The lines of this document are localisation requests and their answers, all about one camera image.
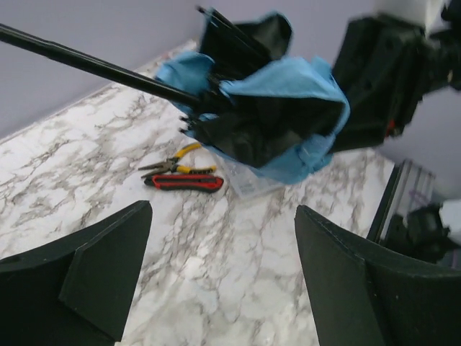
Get blue umbrella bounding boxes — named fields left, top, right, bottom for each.
left=1, top=9, right=350, bottom=185

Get yellow handled tool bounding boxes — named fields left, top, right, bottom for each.
left=137, top=142, right=218, bottom=176

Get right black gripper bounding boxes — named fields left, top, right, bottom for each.
left=332, top=15, right=460, bottom=151

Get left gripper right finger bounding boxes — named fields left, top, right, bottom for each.
left=295, top=205, right=460, bottom=346

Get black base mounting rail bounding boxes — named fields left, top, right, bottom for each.
left=367, top=160, right=460, bottom=270

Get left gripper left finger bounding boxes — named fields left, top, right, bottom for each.
left=1, top=200, right=152, bottom=345

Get red handled pliers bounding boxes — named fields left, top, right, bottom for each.
left=144, top=174, right=224, bottom=193

